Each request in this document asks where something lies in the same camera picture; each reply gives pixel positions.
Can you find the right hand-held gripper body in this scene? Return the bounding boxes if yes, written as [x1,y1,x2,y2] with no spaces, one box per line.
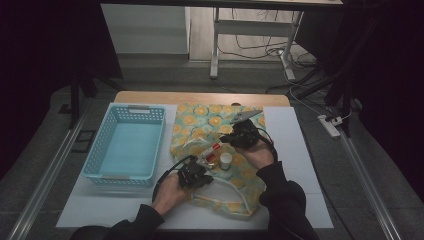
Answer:
[229,109,264,150]

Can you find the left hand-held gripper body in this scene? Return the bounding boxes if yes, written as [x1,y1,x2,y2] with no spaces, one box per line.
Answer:
[177,154,212,190]

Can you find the white tube red cap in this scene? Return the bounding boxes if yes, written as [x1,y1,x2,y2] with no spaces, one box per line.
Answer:
[199,142,222,164]

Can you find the small jar white lid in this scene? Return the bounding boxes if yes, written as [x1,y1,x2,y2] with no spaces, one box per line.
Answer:
[219,152,233,171]

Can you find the orange print cloth bag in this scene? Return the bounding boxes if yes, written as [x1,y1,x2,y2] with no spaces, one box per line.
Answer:
[169,103,268,220]

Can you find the blue plastic basket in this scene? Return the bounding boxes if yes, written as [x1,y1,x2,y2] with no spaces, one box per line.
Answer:
[81,102,167,188]

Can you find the person's right hand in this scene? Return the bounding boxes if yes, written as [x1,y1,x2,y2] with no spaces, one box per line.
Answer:
[237,138,276,171]

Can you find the person's left hand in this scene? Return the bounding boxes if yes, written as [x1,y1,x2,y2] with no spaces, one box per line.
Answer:
[152,172,194,217]

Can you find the white table mat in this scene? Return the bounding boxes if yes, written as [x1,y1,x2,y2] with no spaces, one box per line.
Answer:
[55,103,334,232]

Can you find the white power strip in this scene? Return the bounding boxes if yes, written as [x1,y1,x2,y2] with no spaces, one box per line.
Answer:
[317,114,342,139]

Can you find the black metal stand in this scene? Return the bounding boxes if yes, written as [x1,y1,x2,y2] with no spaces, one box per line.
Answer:
[68,64,125,130]
[293,63,363,138]

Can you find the black floor plate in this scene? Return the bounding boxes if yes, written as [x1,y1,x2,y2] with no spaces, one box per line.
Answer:
[71,129,97,154]

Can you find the white cabinet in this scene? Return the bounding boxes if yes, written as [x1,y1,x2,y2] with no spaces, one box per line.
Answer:
[100,3,191,55]

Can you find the right hand-held gripper cable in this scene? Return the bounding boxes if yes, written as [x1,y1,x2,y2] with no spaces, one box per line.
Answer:
[256,126,278,164]

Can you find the hand-held gripper cable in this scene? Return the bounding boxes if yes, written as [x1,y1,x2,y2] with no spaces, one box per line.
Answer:
[151,154,194,203]
[256,126,278,164]

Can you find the left hand-held gripper cable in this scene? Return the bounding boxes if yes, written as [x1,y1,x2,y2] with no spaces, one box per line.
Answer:
[151,154,194,203]

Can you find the white floor cable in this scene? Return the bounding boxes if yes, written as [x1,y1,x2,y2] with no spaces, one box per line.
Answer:
[288,68,353,122]

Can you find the black floor cables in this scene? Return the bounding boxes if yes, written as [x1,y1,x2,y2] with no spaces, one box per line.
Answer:
[218,8,318,69]

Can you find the white metal frame desk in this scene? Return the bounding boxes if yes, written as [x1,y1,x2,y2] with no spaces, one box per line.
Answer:
[99,0,344,81]

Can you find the metal floor rail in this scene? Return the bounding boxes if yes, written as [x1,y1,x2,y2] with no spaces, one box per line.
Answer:
[6,111,88,240]
[338,131,403,240]

